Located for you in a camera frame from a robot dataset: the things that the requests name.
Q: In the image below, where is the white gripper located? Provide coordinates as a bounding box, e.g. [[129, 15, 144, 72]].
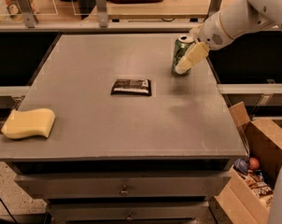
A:
[[174, 10, 234, 75]]

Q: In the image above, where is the green soda can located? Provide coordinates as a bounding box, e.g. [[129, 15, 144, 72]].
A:
[[172, 35, 194, 75]]

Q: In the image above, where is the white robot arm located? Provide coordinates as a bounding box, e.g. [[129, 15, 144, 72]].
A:
[[175, 0, 282, 224]]

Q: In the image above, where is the yellow sponge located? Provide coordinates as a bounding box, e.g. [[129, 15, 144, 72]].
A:
[[1, 108, 55, 139]]

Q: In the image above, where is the dark snack packet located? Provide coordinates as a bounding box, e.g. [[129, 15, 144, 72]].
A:
[[110, 78, 151, 96]]

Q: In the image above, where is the cardboard box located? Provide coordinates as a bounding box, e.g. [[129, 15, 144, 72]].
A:
[[216, 103, 282, 224]]

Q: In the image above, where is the blue round object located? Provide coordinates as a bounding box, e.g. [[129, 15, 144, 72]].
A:
[[233, 159, 249, 175]]

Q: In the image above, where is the red apple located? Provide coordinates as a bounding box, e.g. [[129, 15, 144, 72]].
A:
[[249, 157, 260, 171]]

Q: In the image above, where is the upper grey drawer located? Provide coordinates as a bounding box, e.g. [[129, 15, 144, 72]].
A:
[[15, 172, 231, 200]]

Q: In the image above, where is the grey drawer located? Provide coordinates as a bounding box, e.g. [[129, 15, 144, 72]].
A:
[[15, 172, 231, 200], [47, 202, 209, 222]]

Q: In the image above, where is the brown chip bag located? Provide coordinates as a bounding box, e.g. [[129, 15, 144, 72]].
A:
[[244, 172, 274, 208]]

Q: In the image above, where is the lower grey drawer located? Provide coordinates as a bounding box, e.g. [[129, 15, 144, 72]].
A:
[[47, 202, 209, 222]]

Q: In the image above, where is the right metal bracket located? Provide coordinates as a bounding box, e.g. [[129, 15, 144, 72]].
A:
[[207, 0, 222, 17]]

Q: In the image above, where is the metal bracket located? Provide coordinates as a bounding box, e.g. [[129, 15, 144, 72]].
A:
[[17, 0, 37, 28], [207, 0, 222, 17], [95, 0, 108, 28]]

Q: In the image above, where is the middle metal bracket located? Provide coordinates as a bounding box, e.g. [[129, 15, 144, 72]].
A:
[[95, 0, 108, 28]]

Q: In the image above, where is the left metal bracket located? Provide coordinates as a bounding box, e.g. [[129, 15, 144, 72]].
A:
[[17, 0, 37, 28]]

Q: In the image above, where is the black floor cable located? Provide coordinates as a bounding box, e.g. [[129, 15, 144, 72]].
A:
[[0, 184, 19, 224]]

